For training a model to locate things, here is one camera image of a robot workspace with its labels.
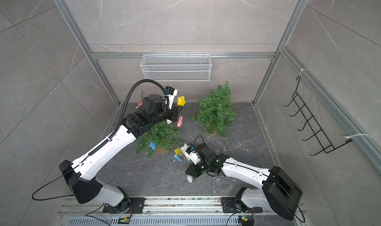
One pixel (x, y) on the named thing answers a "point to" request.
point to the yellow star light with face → (178, 151)
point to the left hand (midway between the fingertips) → (182, 104)
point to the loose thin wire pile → (222, 183)
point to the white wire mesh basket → (158, 68)
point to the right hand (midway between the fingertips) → (188, 172)
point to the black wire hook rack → (311, 122)
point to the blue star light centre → (177, 158)
